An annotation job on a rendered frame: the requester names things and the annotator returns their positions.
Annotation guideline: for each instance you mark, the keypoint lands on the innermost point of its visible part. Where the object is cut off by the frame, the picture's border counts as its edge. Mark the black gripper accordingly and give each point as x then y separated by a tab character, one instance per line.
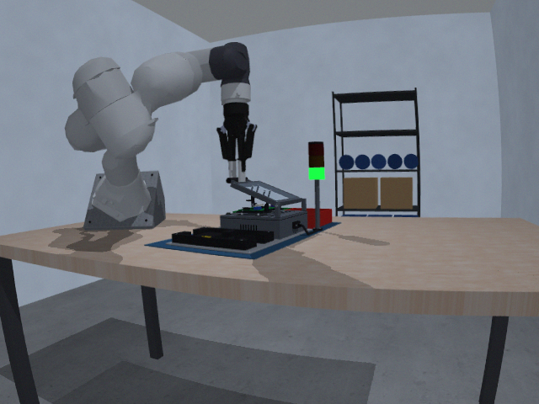
236	118

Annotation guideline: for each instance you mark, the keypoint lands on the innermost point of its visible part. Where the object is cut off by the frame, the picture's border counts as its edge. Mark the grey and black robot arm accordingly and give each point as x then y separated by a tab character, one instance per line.
121	117

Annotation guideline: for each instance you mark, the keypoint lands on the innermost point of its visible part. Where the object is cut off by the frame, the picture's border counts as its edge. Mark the red bin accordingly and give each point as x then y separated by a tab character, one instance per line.
325	216

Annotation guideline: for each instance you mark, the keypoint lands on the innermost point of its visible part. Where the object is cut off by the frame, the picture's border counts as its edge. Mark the green circuit board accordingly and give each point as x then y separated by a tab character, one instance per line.
258	207

